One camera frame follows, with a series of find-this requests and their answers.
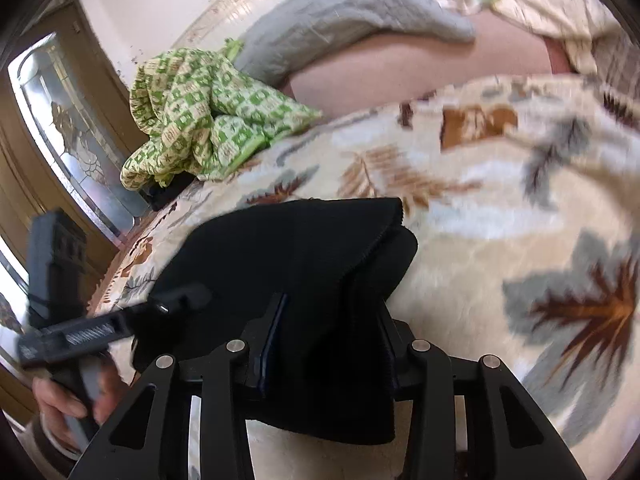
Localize grey quilted pillow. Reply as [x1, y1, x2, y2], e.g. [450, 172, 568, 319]
[232, 0, 476, 91]

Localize cream floral cloth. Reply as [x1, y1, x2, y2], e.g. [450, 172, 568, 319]
[450, 0, 631, 81]

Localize green patterned cloth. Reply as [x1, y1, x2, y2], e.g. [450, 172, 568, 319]
[120, 40, 323, 191]

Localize leaf print blanket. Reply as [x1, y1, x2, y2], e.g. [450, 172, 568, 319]
[87, 72, 640, 480]

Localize stained glass door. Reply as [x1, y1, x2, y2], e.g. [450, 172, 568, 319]
[0, 0, 151, 311]

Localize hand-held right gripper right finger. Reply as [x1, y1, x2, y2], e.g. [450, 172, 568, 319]
[377, 305, 588, 480]

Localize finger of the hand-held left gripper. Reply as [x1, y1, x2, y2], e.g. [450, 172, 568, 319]
[125, 284, 213, 333]

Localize black pants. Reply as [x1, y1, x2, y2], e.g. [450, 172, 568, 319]
[132, 197, 419, 445]

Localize pink bed sheet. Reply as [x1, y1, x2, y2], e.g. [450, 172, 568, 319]
[290, 10, 576, 121]

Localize dark cloth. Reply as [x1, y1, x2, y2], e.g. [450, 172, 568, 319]
[147, 182, 178, 212]

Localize striped cloth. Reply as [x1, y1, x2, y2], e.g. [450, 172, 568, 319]
[592, 25, 640, 108]

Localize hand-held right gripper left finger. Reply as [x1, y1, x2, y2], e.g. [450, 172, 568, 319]
[67, 292, 291, 480]

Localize person's left hand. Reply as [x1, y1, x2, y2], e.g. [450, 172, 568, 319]
[32, 357, 123, 453]

